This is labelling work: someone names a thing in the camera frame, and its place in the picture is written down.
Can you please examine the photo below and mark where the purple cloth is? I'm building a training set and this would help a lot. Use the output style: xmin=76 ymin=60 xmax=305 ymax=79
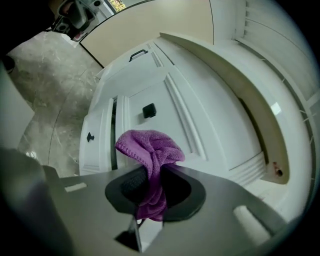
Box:
xmin=115 ymin=129 xmax=186 ymax=223

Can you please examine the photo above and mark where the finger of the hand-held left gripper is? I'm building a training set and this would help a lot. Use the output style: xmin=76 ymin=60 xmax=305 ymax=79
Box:
xmin=42 ymin=164 xmax=149 ymax=256

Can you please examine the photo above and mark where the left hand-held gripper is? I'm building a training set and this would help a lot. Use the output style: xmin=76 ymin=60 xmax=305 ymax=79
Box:
xmin=51 ymin=0 xmax=101 ymax=42

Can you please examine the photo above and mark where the white vanity cabinet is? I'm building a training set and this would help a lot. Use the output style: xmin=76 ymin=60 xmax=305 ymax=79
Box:
xmin=78 ymin=0 xmax=316 ymax=201

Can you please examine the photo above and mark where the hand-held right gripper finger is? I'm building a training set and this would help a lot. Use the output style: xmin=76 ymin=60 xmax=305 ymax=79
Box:
xmin=144 ymin=165 xmax=288 ymax=256

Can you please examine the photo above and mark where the black cabinet door handle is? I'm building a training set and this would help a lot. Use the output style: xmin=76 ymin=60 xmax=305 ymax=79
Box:
xmin=128 ymin=49 xmax=149 ymax=63

